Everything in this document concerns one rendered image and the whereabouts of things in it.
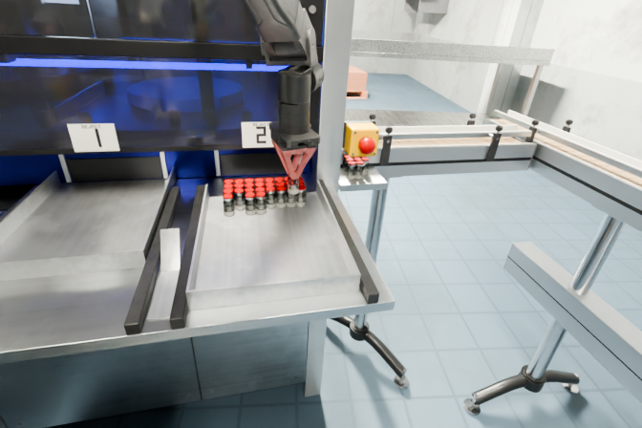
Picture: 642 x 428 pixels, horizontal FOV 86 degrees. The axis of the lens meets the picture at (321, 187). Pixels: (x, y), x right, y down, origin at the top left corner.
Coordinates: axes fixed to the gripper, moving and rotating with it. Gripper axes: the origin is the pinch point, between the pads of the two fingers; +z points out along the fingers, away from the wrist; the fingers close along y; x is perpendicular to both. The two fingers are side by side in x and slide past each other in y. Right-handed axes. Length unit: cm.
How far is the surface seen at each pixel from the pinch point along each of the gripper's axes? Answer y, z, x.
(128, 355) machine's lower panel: 23, 63, 41
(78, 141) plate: 24.3, -2.2, 37.4
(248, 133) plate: 15.9, -3.0, 4.2
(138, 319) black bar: -18.4, 7.6, 29.9
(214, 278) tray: -12.5, 9.8, 18.9
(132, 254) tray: -4.7, 7.2, 30.2
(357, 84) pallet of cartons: 420, 98, -289
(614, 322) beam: -37, 44, -82
